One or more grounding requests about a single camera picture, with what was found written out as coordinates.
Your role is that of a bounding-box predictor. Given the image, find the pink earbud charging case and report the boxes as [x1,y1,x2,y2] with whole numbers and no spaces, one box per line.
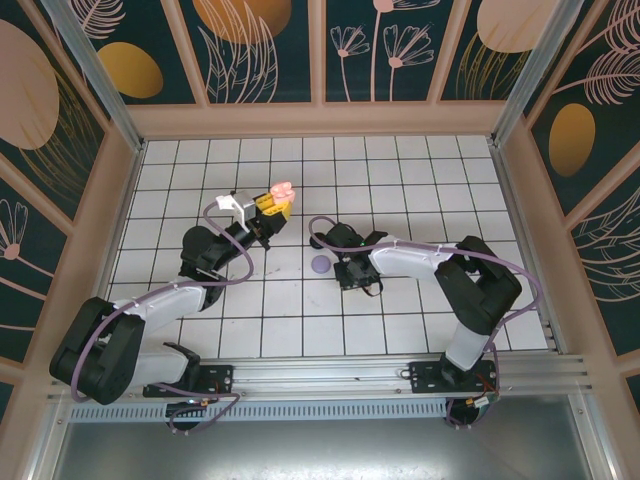
[268,180,297,205]

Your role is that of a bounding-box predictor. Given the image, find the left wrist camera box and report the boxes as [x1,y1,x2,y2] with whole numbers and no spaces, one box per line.
[214,191,257,226]

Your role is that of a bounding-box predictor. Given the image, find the aluminium mounting rail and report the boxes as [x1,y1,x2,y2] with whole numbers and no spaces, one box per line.
[47,353,594,407]

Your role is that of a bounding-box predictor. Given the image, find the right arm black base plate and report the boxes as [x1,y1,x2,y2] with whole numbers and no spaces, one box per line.
[408,360,501,396]

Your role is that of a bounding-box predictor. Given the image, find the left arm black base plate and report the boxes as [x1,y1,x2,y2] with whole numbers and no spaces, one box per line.
[143,364,236,399]

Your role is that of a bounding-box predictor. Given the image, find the grey slotted cable duct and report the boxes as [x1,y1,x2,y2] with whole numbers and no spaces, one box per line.
[67,402,451,424]

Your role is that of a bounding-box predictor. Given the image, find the aluminium frame post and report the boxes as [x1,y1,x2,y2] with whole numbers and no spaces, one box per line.
[39,0,147,154]
[489,0,574,149]

